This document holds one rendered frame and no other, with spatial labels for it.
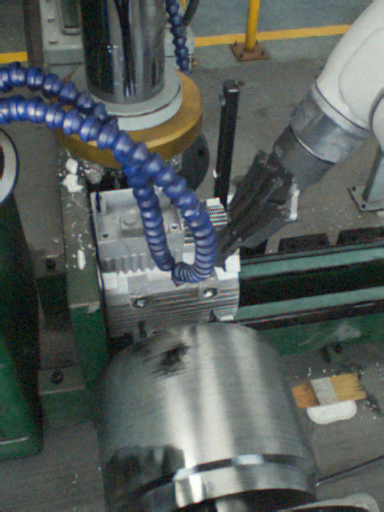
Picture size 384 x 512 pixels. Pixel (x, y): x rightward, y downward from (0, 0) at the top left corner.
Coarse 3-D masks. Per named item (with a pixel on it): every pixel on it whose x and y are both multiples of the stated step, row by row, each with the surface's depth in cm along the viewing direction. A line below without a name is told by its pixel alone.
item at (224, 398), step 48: (192, 336) 68; (240, 336) 70; (96, 384) 73; (144, 384) 66; (192, 384) 64; (240, 384) 65; (288, 384) 72; (144, 432) 63; (192, 432) 61; (240, 432) 61; (288, 432) 64; (144, 480) 60; (192, 480) 59; (240, 480) 59; (288, 480) 61
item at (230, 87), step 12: (228, 84) 87; (228, 96) 87; (228, 108) 89; (228, 120) 90; (228, 132) 92; (228, 144) 94; (228, 156) 96; (216, 168) 100; (228, 168) 98; (216, 180) 100; (228, 180) 100; (216, 192) 103; (228, 192) 102
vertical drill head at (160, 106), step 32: (96, 0) 57; (128, 0) 56; (160, 0) 59; (96, 32) 59; (128, 32) 59; (160, 32) 62; (96, 64) 62; (128, 64) 61; (160, 64) 64; (96, 96) 66; (128, 96) 64; (160, 96) 66; (192, 96) 70; (128, 128) 65; (160, 128) 66; (192, 128) 67; (96, 160) 66; (96, 192) 74
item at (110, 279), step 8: (208, 200) 94; (216, 200) 94; (232, 256) 86; (224, 264) 86; (232, 264) 86; (112, 272) 83; (224, 272) 87; (232, 272) 86; (104, 280) 83; (112, 280) 83; (104, 288) 83; (112, 288) 83; (112, 336) 92; (120, 336) 93
